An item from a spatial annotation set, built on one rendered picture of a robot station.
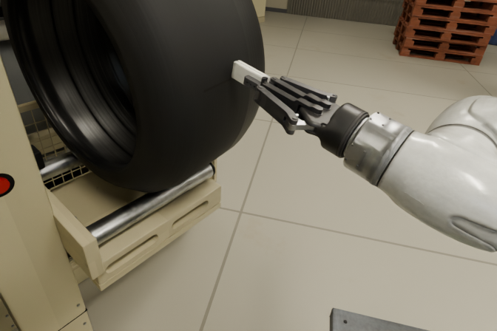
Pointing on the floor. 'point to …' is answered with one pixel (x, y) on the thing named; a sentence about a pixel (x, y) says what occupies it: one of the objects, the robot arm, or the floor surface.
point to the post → (32, 236)
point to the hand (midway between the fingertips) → (250, 77)
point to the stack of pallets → (445, 24)
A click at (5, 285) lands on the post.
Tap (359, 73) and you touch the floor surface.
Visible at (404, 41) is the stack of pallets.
